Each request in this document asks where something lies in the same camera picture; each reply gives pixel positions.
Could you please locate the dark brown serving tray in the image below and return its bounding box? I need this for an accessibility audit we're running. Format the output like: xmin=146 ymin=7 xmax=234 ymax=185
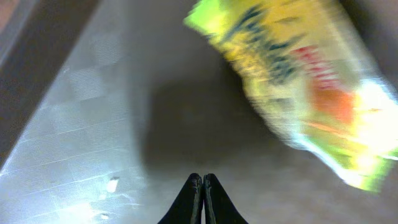
xmin=0 ymin=0 xmax=398 ymax=224

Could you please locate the yellow green snack wrapper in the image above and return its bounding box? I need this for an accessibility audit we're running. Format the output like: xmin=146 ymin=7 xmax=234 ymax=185
xmin=184 ymin=0 xmax=397 ymax=192

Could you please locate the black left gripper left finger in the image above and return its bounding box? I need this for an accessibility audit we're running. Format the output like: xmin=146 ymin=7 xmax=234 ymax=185
xmin=158 ymin=173 xmax=203 ymax=224

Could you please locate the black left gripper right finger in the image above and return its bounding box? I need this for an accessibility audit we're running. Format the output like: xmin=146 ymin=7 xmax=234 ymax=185
xmin=204 ymin=174 xmax=248 ymax=224

